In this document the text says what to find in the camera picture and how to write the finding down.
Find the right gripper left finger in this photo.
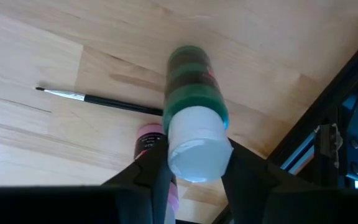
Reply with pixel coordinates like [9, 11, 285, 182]
[103, 135, 174, 224]

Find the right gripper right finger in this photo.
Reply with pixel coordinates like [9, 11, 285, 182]
[221, 139, 318, 224]

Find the small green paint bottle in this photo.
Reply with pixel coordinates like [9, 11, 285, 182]
[162, 45, 234, 184]

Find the red paint bottle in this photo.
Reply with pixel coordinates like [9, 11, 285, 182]
[133, 123, 180, 224]

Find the thin black-handled paintbrush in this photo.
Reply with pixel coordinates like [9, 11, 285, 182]
[35, 86, 164, 116]

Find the black aluminium table frame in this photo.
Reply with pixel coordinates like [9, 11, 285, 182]
[211, 27, 358, 224]

